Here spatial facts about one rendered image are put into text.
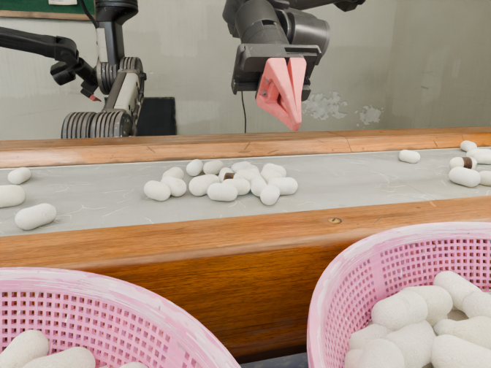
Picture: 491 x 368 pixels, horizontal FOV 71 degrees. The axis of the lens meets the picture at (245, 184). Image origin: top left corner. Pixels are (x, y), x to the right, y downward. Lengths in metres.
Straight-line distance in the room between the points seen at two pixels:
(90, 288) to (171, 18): 2.35
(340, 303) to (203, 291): 0.09
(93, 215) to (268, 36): 0.28
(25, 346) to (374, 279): 0.19
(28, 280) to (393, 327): 0.20
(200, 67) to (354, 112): 1.24
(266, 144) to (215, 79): 1.92
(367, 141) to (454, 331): 0.50
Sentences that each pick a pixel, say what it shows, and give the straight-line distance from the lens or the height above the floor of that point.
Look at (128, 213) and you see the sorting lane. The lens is 0.36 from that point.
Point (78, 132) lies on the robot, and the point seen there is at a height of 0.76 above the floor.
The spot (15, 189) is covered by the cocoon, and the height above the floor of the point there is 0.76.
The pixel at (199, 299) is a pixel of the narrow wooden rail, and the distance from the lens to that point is 0.23.
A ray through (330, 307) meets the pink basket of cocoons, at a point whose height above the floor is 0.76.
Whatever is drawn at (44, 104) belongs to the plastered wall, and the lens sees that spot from 2.55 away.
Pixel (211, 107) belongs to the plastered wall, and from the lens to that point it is 2.50.
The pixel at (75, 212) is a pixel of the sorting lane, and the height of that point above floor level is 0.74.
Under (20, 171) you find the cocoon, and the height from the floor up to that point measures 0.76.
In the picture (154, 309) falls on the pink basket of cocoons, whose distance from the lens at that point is 0.17.
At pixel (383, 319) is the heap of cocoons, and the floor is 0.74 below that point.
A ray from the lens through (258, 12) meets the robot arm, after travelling 0.49.
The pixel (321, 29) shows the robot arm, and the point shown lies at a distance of 0.53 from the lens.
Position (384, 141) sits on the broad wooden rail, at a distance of 0.70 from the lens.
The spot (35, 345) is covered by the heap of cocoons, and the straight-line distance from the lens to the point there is 0.21.
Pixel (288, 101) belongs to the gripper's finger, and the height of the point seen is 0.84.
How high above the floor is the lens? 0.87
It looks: 17 degrees down
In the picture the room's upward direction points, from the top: straight up
